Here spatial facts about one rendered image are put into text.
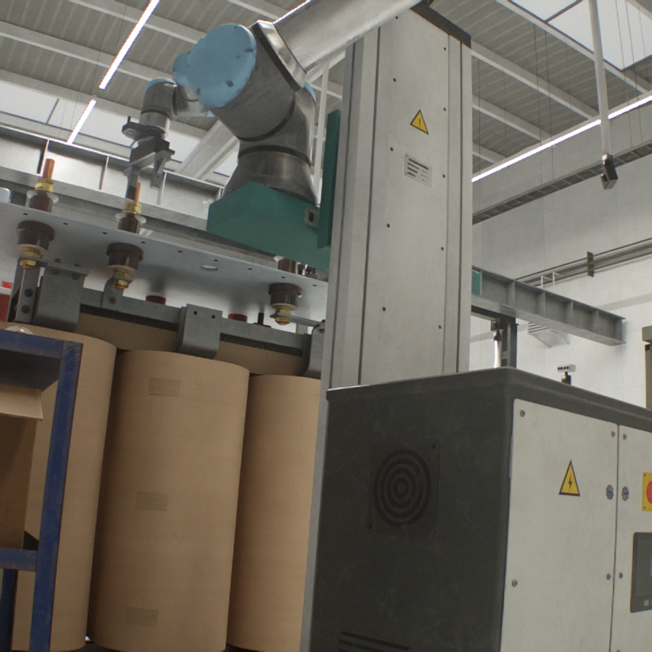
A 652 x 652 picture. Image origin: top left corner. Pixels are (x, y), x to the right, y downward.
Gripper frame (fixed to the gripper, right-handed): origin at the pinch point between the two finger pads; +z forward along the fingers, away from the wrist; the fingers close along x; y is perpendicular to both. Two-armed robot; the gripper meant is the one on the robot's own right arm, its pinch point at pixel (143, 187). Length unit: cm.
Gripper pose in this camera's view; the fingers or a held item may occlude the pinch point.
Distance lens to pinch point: 207.1
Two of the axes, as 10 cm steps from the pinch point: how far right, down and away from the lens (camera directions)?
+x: -7.3, 1.0, 6.8
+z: -0.8, 9.7, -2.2
